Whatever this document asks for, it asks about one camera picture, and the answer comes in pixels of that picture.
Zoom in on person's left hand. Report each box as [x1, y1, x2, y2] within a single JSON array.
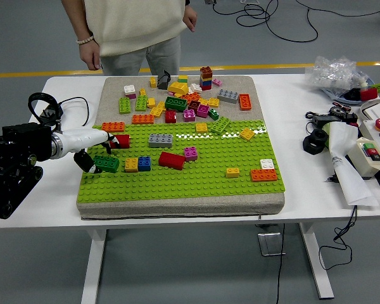
[[182, 4, 198, 32]]

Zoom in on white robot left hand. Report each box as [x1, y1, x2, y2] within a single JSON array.
[[62, 127, 122, 175]]

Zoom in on person's right hand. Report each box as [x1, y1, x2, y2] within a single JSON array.
[[79, 39, 101, 70]]

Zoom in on dark green two-by-four brick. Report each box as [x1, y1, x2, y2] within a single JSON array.
[[164, 96, 189, 112], [93, 155, 120, 174]]

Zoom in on orange two-by-four brick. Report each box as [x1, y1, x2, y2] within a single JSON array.
[[239, 93, 252, 111], [132, 113, 155, 125], [101, 121, 126, 133], [250, 168, 279, 182]]

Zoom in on red two-by-four brick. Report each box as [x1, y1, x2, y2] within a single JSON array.
[[158, 151, 187, 171], [109, 134, 131, 149]]

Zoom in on lime green two-by-four brick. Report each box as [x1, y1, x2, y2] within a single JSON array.
[[210, 116, 232, 136], [135, 94, 149, 112], [118, 97, 131, 115]]

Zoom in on blue two-by-two brick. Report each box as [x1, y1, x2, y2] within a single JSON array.
[[137, 156, 152, 172]]

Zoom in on yellow curved brick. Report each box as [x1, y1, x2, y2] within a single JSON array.
[[168, 81, 189, 96]]

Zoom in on grey two-by-four brick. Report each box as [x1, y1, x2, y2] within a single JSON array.
[[217, 89, 241, 105], [148, 133, 174, 149]]

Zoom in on yellow two-by-four brick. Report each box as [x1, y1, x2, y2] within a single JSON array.
[[149, 101, 167, 118]]

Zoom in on pink two-by-two brick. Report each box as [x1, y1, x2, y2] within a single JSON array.
[[184, 146, 199, 162]]

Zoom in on green studded baseplate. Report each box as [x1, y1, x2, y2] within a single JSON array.
[[76, 120, 288, 204]]

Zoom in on black power brick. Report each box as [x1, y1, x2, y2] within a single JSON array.
[[312, 114, 343, 125]]

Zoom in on black power adapter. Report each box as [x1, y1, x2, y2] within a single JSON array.
[[40, 103, 65, 126]]

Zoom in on person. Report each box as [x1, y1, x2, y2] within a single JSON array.
[[61, 0, 198, 76]]

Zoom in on dark grey angled piece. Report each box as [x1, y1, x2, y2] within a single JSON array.
[[157, 70, 172, 91]]

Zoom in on grey-brown cushion mat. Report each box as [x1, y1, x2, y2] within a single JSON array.
[[76, 75, 286, 221]]

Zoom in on white table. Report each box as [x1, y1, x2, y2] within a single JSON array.
[[0, 74, 380, 300]]

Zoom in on clear crumpled plastic bag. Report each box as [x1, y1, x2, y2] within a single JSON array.
[[305, 56, 373, 96]]

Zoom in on blue bowl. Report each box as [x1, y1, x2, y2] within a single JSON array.
[[321, 77, 379, 104]]

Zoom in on large black nut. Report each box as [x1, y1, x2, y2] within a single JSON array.
[[302, 128, 330, 155]]

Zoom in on black plastic part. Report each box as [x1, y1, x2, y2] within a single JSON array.
[[343, 89, 362, 102]]

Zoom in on lime green sheet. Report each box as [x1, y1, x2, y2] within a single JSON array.
[[322, 122, 333, 149]]

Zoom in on small black module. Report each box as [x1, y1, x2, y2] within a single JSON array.
[[342, 112, 359, 126]]

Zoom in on silver metal foot plate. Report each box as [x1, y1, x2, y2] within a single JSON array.
[[256, 232, 286, 257]]

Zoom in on white flat device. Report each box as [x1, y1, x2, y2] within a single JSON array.
[[357, 99, 380, 123]]

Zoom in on white control box with buttons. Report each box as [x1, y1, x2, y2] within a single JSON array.
[[358, 117, 380, 172]]

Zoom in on small white button box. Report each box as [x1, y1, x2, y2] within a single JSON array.
[[347, 136, 380, 180]]

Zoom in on white paper bag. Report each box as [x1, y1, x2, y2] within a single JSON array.
[[326, 122, 380, 207]]

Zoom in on black adapter cord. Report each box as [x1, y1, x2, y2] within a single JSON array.
[[57, 96, 90, 131]]

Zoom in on black floor cable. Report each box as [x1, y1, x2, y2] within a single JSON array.
[[210, 0, 380, 44]]

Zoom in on black cable under table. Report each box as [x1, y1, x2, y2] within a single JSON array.
[[274, 223, 286, 304]]

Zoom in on black hanging cable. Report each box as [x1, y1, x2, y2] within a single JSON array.
[[319, 205, 358, 270]]

